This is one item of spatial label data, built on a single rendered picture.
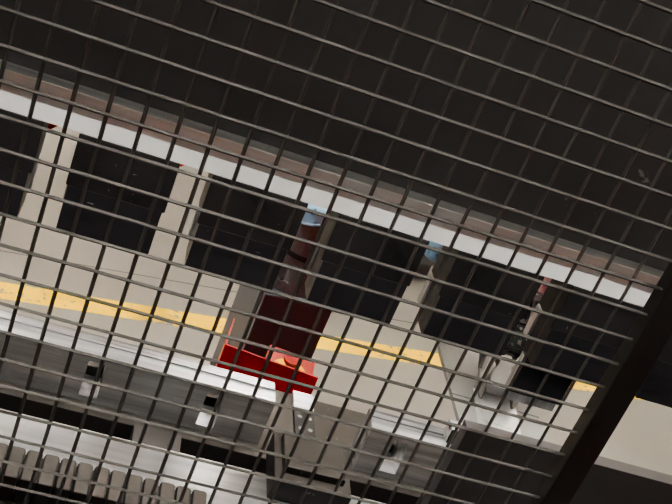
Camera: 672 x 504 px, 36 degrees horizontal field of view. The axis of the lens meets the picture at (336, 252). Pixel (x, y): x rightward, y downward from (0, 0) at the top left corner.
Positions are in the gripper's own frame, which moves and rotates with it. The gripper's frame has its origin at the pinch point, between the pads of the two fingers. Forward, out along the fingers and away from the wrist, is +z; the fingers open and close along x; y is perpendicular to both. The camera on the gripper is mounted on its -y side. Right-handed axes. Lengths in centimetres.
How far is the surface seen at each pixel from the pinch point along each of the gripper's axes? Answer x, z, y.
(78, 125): -83, -11, 40
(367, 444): -22.7, 16.5, 7.9
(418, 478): -11.4, 19.0, 4.1
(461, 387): -6.6, 0.1, -1.5
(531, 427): 7.0, 3.6, 2.8
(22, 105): -91, -10, 41
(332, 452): -32.2, 21.2, 29.1
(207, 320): -50, -26, -188
